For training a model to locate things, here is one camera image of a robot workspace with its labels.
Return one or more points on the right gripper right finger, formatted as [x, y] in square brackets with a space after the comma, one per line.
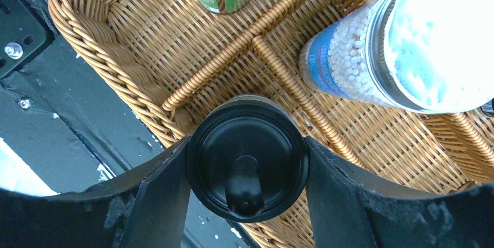
[352, 207]

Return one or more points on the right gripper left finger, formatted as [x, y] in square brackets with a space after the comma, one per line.
[143, 207]

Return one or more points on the wicker divided basket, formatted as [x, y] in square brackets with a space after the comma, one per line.
[173, 62]

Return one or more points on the black cap white jar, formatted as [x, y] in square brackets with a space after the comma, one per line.
[247, 161]

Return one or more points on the blue label shaker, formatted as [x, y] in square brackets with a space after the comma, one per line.
[424, 56]

